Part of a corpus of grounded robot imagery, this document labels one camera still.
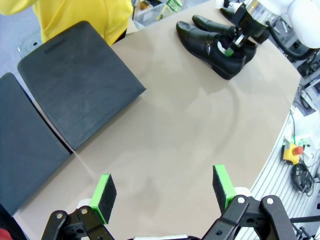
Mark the yellow emergency stop button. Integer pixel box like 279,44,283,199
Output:
282,142,305,166

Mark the aluminium profile table frame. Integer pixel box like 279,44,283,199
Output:
249,112,320,240

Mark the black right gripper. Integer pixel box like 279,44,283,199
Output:
224,4,270,58

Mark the black shoe stand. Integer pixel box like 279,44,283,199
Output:
17,20,147,151
0,72,71,217

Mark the person in yellow hoodie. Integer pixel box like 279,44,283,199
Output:
0,0,134,46

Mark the black cable bundle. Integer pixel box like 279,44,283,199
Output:
291,163,316,198

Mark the clear plastic storage crate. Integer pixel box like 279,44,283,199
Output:
133,0,171,29

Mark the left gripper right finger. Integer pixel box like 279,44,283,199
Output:
201,164,298,240

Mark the white paper shoe stuffing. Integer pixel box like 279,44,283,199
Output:
216,41,228,54

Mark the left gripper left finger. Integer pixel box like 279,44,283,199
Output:
41,172,118,240

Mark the green printed packet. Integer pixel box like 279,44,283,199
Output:
156,0,185,21

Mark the black right arm hose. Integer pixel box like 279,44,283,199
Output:
265,20,316,61

